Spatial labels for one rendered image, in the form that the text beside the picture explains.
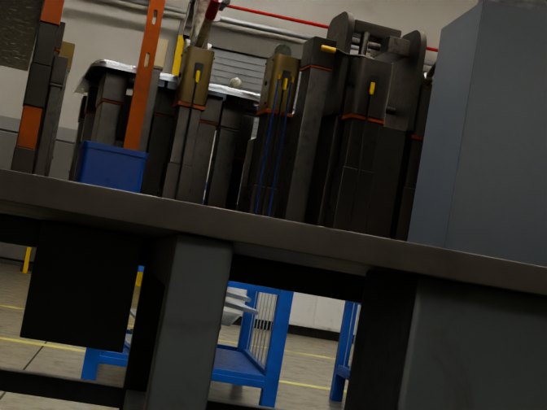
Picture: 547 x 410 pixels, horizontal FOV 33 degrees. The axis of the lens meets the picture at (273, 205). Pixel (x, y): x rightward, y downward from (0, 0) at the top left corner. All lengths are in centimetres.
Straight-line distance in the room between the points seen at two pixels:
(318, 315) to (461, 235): 871
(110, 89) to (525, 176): 93
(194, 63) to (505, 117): 71
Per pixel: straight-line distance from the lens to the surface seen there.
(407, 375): 139
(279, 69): 194
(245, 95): 204
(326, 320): 1016
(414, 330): 139
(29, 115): 189
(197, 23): 199
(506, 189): 149
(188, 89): 192
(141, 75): 194
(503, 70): 151
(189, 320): 128
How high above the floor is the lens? 63
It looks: 4 degrees up
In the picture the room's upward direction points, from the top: 10 degrees clockwise
